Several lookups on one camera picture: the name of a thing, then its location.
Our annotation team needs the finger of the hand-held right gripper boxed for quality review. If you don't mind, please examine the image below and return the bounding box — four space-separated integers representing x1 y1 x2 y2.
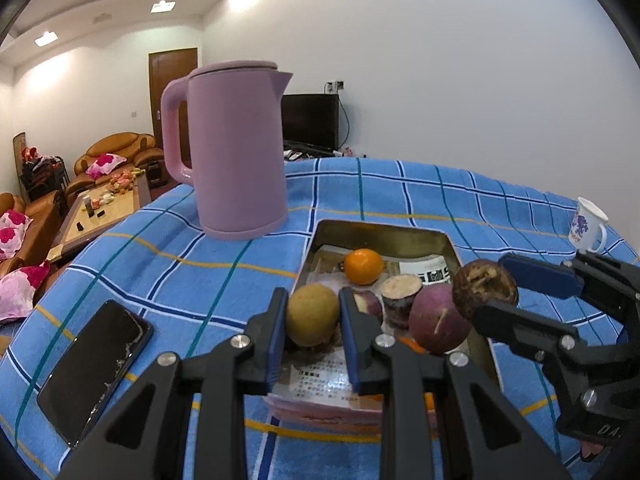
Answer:
471 304 585 365
497 251 640 312

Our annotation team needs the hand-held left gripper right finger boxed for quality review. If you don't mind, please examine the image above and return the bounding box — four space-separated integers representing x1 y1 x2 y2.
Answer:
338 286 571 480

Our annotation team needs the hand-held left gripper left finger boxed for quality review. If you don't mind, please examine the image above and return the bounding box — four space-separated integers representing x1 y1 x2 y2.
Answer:
59 287 292 480

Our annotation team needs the yellow-brown longan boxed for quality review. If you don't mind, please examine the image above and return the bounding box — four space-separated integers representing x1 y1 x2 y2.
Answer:
285 282 342 348

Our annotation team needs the large orange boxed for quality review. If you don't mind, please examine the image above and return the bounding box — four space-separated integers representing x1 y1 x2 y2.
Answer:
397 336 437 411

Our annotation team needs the dark sugarcane piece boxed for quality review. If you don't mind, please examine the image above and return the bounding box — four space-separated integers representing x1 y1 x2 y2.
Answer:
380 274 424 330

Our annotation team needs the small orange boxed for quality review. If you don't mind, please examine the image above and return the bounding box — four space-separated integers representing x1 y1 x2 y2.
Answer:
343 248 385 285

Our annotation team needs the smooth purple passion fruit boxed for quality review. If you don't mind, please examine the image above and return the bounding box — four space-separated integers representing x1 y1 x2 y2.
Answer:
409 282 472 355

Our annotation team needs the pink metal tin box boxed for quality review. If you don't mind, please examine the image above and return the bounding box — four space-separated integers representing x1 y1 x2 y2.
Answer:
265 219 501 433

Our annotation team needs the person's right hand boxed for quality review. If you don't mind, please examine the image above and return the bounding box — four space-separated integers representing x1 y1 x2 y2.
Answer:
579 440 610 464

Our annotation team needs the printed paper leaflet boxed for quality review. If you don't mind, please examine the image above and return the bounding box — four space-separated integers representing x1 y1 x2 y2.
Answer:
280 245 451 413

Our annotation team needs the white printed mug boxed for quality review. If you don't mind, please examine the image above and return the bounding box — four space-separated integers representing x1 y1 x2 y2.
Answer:
568 196 610 255

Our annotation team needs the blue plaid tablecloth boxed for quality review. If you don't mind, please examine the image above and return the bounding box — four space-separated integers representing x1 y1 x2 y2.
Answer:
0 156 640 480

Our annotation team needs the pink electric kettle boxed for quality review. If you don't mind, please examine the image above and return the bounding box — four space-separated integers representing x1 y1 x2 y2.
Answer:
160 60 293 241

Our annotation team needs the black smartphone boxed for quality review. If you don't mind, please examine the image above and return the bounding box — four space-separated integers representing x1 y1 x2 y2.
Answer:
36 300 154 448

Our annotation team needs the white television stand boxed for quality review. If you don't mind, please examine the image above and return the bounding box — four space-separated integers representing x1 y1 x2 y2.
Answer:
282 145 351 162

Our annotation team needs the wooden coffee table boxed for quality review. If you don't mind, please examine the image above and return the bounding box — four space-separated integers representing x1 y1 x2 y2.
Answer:
50 172 151 261

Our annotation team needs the black television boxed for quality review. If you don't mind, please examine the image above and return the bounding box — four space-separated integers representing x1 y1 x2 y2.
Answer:
281 93 341 153

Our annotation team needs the pile of snacks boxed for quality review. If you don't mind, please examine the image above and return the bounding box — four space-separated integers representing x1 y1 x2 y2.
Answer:
107 169 146 193

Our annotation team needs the pink floral pillow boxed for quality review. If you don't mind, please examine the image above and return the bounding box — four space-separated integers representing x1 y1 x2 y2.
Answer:
86 152 128 178
0 210 33 261
0 261 51 323

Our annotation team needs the brown leather sofa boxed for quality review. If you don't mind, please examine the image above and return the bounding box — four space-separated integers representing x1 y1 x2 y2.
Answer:
0 192 63 271
74 132 166 196

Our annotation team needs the brown wooden door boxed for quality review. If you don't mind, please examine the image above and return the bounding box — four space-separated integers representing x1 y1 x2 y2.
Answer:
148 48 199 151

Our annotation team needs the dark chair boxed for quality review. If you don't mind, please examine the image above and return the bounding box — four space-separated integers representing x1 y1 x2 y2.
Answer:
12 132 71 201

